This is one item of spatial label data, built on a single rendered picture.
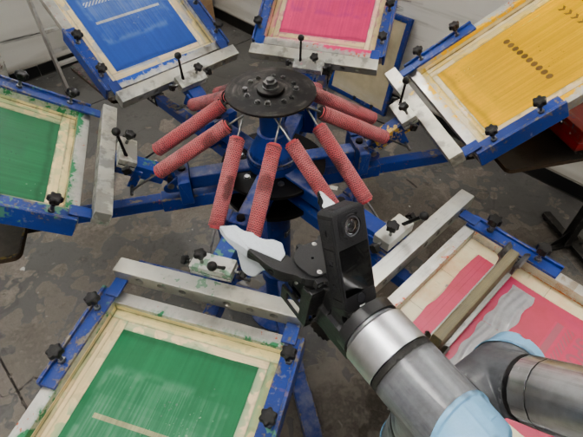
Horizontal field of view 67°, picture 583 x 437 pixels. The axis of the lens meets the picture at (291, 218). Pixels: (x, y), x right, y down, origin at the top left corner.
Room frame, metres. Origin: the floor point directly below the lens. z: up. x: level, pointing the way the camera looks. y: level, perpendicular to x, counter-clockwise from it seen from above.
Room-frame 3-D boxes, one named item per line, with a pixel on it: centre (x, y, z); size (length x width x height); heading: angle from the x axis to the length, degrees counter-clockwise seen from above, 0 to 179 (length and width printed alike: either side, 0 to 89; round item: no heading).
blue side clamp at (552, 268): (0.89, -0.70, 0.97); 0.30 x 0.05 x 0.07; 44
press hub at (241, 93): (1.29, 0.07, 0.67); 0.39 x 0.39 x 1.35
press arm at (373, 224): (0.93, -0.27, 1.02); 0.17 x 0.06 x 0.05; 44
